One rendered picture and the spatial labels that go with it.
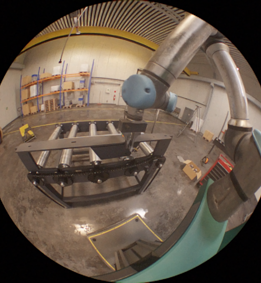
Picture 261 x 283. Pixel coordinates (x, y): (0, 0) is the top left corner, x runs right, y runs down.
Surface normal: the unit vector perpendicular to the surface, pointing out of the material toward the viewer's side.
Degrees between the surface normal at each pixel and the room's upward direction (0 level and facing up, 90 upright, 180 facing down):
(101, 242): 0
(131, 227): 0
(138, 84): 90
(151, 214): 0
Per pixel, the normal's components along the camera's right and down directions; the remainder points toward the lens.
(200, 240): 0.18, -0.83
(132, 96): -0.62, 0.32
